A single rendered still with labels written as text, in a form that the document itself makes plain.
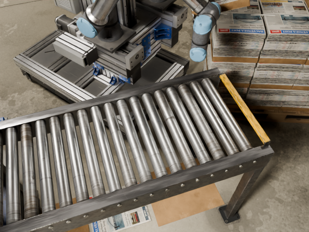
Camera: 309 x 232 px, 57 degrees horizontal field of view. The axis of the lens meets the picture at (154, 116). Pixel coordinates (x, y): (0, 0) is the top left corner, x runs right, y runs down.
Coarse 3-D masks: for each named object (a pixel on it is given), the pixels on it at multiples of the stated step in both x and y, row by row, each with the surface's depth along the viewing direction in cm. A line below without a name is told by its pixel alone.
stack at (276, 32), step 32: (256, 0) 184; (288, 0) 183; (224, 32) 165; (256, 32) 164; (288, 32) 163; (224, 64) 183; (256, 64) 186; (288, 64) 180; (224, 96) 209; (256, 96) 206; (288, 96) 202
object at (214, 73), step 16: (176, 80) 146; (192, 80) 145; (112, 96) 140; (128, 96) 139; (48, 112) 134; (64, 112) 134; (0, 128) 129; (32, 128) 135; (48, 128) 138; (64, 128) 142
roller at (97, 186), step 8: (80, 112) 134; (80, 120) 131; (88, 120) 133; (80, 128) 129; (88, 128) 129; (88, 136) 126; (88, 144) 123; (88, 152) 120; (96, 152) 123; (88, 160) 118; (96, 160) 119; (88, 168) 117; (96, 168) 116; (96, 176) 114; (96, 184) 112; (96, 192) 110; (104, 192) 111
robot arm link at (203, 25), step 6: (198, 18) 118; (204, 18) 118; (210, 18) 119; (198, 24) 117; (204, 24) 116; (210, 24) 117; (198, 30) 119; (204, 30) 118; (210, 30) 120; (192, 36) 125; (198, 36) 121; (204, 36) 121; (198, 42) 123; (204, 42) 123
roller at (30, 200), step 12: (24, 132) 127; (24, 144) 123; (24, 156) 120; (24, 168) 116; (24, 180) 113; (24, 192) 110; (36, 192) 112; (24, 204) 108; (36, 204) 109; (24, 216) 105
